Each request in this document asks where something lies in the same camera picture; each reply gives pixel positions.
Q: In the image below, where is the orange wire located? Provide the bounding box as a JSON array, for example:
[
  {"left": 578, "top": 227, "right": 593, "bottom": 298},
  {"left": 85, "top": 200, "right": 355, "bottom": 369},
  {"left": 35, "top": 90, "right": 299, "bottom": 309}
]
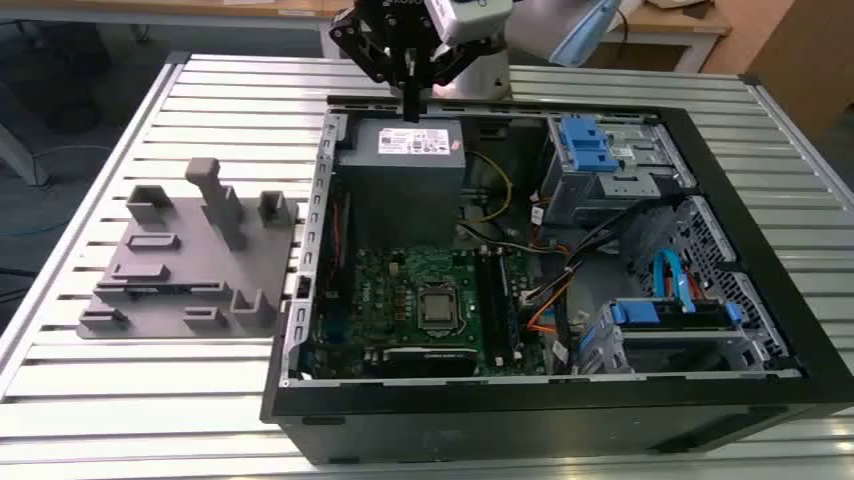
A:
[{"left": 526, "top": 294, "right": 569, "bottom": 336}]

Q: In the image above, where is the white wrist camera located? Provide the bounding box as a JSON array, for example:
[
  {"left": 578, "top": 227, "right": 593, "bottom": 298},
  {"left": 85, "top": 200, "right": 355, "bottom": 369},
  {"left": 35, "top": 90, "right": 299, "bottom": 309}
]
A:
[{"left": 426, "top": 0, "right": 515, "bottom": 46}]

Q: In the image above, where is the hard disk in blue carrier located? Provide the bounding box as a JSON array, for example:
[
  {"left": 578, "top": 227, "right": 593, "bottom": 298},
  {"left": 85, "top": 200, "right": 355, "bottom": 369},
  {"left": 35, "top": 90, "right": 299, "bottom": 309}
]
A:
[{"left": 610, "top": 297, "right": 742, "bottom": 331}]

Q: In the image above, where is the black graphics card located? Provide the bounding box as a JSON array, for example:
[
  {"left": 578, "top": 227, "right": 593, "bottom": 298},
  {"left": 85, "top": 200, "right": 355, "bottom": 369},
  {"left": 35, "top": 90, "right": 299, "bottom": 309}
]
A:
[{"left": 380, "top": 346, "right": 482, "bottom": 379}]

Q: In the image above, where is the grey parts rack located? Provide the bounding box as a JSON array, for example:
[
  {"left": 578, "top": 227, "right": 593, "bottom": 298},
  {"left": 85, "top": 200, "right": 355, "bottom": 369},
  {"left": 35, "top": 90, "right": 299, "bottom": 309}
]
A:
[{"left": 75, "top": 157, "right": 302, "bottom": 341}]

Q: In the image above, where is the silver CPU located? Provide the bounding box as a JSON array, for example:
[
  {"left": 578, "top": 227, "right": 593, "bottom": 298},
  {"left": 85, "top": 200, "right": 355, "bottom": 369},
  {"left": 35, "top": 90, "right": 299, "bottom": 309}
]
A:
[{"left": 423, "top": 293, "right": 460, "bottom": 324}]

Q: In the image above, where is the long wooden desk white frame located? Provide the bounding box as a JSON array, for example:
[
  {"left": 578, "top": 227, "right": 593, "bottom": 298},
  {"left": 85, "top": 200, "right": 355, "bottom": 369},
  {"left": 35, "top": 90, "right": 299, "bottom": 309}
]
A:
[{"left": 0, "top": 0, "right": 366, "bottom": 59}]

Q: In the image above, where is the short wooden desk white frame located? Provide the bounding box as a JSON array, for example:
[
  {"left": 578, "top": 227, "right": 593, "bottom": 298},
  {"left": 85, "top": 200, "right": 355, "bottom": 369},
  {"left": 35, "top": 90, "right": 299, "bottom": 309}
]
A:
[{"left": 593, "top": 0, "right": 733, "bottom": 74}]

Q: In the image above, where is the grey power supply unit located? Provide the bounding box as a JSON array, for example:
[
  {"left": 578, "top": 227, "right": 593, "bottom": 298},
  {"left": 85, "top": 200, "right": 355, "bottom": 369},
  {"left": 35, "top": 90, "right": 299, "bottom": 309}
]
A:
[{"left": 332, "top": 117, "right": 468, "bottom": 251}]

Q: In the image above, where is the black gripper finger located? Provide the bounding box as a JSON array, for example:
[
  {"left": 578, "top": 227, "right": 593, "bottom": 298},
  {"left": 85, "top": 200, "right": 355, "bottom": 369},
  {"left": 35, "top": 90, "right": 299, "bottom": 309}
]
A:
[
  {"left": 411, "top": 38, "right": 500, "bottom": 125},
  {"left": 328, "top": 9, "right": 414, "bottom": 124}
]

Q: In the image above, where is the low silver disk bay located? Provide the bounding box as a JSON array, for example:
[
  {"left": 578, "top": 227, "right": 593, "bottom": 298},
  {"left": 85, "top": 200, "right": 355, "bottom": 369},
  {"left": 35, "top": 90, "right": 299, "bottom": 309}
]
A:
[{"left": 573, "top": 299, "right": 802, "bottom": 376}]

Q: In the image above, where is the green motherboard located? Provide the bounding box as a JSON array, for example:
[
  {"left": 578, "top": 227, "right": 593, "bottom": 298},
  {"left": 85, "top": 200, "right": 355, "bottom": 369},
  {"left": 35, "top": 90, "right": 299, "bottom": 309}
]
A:
[{"left": 296, "top": 244, "right": 575, "bottom": 379}]

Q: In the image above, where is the yellow wire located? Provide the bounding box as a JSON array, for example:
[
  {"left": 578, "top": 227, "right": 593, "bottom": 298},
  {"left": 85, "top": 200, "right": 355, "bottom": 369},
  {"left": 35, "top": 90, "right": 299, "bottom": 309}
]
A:
[{"left": 463, "top": 149, "right": 514, "bottom": 224}]

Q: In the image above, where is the blue disk carrier clip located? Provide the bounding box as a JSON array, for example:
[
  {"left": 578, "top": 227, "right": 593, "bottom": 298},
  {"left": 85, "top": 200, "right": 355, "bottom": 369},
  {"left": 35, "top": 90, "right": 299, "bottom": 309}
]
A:
[{"left": 559, "top": 115, "right": 619, "bottom": 174}]

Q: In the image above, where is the black cable bundle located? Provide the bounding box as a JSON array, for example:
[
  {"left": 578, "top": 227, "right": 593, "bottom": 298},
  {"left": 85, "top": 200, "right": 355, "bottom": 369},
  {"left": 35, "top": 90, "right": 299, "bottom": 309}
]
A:
[{"left": 559, "top": 194, "right": 689, "bottom": 281}]

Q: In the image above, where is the brown wooden cabinet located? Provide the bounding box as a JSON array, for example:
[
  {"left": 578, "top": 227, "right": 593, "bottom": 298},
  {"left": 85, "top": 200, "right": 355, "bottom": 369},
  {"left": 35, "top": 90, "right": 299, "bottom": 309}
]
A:
[{"left": 743, "top": 0, "right": 854, "bottom": 144}]

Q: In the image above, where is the black PC case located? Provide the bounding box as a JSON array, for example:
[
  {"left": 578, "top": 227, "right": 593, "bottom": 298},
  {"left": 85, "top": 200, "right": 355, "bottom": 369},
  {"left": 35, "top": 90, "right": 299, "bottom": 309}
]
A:
[{"left": 258, "top": 93, "right": 854, "bottom": 469}]

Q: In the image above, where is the blue data wire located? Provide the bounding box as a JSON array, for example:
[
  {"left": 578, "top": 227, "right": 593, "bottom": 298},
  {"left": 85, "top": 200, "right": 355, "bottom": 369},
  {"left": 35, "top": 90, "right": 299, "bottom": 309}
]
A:
[{"left": 650, "top": 248, "right": 699, "bottom": 314}]

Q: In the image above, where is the tall silver drive cage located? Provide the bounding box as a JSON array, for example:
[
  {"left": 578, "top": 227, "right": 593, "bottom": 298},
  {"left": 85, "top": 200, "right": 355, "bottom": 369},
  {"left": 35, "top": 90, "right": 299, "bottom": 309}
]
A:
[{"left": 539, "top": 114, "right": 695, "bottom": 229}]

